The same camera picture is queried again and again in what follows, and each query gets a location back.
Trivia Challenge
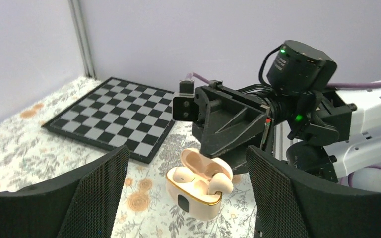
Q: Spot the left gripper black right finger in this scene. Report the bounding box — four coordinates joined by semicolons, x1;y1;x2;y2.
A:
246;146;381;238

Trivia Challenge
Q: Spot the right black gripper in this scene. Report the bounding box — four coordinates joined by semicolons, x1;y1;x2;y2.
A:
192;84;271;174

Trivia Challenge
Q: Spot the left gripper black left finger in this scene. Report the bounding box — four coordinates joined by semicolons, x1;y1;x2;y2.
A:
0;146;129;238

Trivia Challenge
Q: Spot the pink earbud charging case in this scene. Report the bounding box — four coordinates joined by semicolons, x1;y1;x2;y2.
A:
165;148;233;221

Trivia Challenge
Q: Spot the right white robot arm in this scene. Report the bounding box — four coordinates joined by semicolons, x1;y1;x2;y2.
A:
190;40;381;180

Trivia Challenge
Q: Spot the floral table mat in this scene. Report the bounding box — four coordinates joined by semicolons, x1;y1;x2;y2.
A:
0;77;256;238

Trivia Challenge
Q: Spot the black white checkerboard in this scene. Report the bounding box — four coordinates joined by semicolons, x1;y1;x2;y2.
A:
43;77;175;164

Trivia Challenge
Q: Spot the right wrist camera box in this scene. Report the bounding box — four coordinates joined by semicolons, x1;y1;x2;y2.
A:
172;73;198;122

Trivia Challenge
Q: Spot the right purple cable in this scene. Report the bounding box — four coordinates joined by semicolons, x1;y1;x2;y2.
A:
185;72;381;191

